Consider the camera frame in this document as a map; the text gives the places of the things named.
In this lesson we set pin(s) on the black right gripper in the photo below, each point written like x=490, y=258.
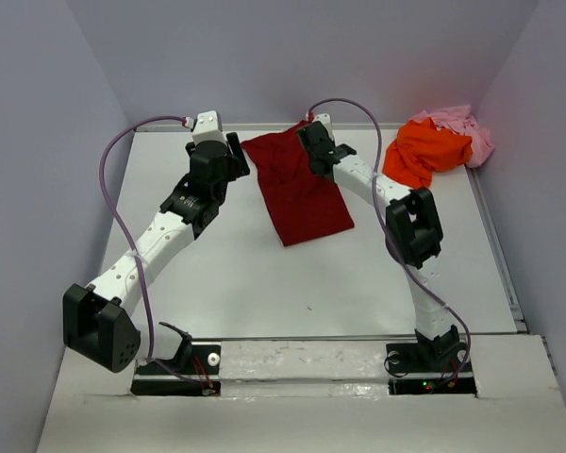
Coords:
x=329, y=136

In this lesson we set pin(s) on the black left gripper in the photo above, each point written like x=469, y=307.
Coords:
x=238, y=165

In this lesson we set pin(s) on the dark red t shirt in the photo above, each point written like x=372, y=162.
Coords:
x=302, y=206

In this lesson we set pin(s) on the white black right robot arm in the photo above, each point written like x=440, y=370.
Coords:
x=413, y=235

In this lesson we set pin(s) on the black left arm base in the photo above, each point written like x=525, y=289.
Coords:
x=199, y=376

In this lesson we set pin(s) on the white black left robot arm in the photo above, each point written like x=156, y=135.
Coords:
x=97, y=318

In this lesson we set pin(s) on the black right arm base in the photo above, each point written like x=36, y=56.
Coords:
x=411, y=374

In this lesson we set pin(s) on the orange t shirt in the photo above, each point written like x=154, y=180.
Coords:
x=421, y=149

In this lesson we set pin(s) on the pink t shirt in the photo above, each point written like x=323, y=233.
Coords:
x=461, y=121

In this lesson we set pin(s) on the white front board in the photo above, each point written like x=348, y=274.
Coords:
x=316, y=397

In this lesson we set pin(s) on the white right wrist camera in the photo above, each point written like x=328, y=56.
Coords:
x=324, y=119

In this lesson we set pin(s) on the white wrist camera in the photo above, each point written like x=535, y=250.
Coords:
x=206, y=127
x=324, y=119

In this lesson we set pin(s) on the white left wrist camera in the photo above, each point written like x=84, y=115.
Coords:
x=206, y=127

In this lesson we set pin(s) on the white rail at table edge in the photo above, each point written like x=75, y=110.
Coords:
x=268, y=127

